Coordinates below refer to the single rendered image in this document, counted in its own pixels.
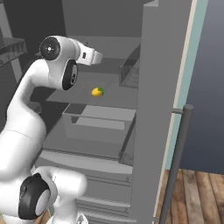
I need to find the grey fridge freezer drawer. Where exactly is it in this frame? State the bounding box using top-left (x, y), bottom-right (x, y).
top-left (34, 150), bottom-right (134, 224)

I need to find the dark grey fridge door handle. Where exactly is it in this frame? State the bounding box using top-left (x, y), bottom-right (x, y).
top-left (158, 103), bottom-right (195, 224)

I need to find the grey fridge body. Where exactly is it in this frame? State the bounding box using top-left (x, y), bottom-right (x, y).
top-left (29, 0), bottom-right (156, 224)

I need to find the clear fridge crisper drawer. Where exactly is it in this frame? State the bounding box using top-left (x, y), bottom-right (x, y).
top-left (61, 103), bottom-right (137, 145)

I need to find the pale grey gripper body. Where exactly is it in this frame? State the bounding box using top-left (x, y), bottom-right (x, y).
top-left (92, 49), bottom-right (104, 67)

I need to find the yellow lemon with green tip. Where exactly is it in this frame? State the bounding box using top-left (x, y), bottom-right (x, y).
top-left (91, 87), bottom-right (105, 98)

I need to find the dark grey fridge door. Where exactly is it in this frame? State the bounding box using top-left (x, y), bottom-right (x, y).
top-left (0, 0), bottom-right (67, 130)

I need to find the clear glass fridge shelf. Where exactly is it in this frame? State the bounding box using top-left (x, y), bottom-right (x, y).
top-left (45, 72), bottom-right (140, 110)

